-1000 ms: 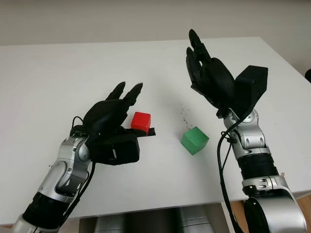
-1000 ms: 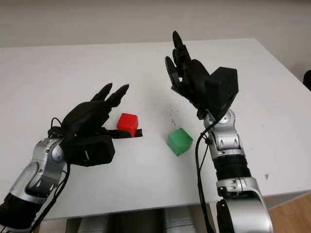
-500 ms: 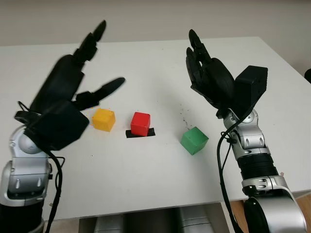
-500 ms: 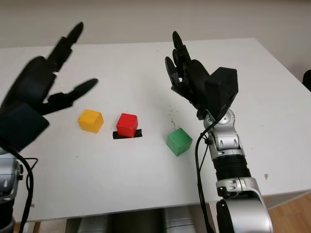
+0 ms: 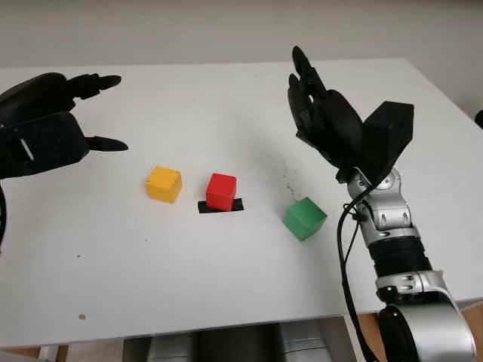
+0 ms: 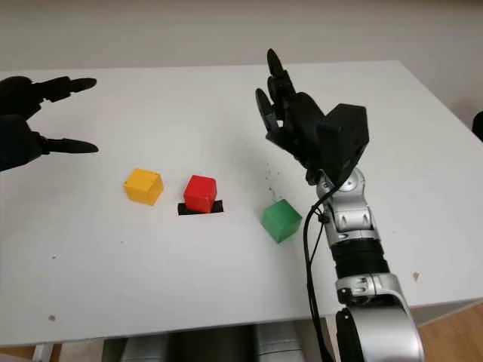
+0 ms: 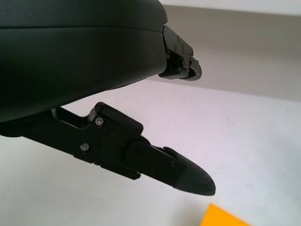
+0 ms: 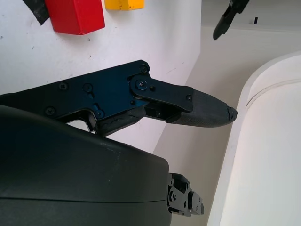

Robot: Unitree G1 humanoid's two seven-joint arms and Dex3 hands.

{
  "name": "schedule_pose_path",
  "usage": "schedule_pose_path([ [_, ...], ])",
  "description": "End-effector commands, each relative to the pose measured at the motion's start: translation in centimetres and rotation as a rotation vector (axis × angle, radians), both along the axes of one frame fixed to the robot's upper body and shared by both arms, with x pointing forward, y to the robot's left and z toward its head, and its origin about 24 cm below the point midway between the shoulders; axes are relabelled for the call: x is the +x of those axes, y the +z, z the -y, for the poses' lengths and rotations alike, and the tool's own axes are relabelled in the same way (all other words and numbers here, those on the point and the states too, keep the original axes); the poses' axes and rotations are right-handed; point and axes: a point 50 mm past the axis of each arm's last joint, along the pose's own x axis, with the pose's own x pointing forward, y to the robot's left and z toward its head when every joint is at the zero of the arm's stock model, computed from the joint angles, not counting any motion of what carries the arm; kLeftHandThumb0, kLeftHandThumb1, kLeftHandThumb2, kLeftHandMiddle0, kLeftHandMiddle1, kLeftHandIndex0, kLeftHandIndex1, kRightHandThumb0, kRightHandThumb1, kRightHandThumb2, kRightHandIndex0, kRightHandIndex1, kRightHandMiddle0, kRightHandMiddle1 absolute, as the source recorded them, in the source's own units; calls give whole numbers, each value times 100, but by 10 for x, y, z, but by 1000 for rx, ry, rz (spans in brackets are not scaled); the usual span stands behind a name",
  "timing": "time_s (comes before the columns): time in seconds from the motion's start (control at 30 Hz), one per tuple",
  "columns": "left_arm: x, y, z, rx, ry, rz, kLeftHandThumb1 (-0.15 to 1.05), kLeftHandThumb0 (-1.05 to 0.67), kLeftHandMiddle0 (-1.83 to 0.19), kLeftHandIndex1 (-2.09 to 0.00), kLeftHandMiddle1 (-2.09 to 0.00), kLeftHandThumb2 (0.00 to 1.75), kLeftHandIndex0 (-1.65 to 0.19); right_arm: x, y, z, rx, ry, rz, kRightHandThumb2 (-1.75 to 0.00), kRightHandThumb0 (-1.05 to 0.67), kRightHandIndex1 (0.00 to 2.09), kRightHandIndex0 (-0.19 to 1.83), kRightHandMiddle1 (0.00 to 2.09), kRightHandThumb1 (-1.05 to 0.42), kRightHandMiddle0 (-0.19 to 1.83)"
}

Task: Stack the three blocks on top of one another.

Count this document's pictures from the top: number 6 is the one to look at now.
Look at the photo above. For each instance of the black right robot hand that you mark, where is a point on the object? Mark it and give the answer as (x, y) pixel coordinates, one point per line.
(298, 120)

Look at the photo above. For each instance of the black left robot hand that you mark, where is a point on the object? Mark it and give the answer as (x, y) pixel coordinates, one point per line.
(15, 132)

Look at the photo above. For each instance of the green wooden block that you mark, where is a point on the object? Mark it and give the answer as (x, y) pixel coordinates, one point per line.
(281, 222)

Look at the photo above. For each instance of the red wooden block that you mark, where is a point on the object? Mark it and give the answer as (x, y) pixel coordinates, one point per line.
(198, 192)

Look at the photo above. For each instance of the yellow wooden block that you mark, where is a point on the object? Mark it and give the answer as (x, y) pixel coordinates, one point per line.
(141, 186)

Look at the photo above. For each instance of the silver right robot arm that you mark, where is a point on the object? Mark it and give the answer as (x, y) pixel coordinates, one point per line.
(354, 226)

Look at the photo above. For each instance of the black tape strip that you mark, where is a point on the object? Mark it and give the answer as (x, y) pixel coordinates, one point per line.
(181, 210)

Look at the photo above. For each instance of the black chair part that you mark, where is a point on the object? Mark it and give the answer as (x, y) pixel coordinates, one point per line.
(478, 126)

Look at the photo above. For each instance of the grey robot torso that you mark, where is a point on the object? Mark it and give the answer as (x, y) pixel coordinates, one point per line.
(196, 345)

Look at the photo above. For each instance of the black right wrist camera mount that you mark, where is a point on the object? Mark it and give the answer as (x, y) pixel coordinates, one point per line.
(345, 135)

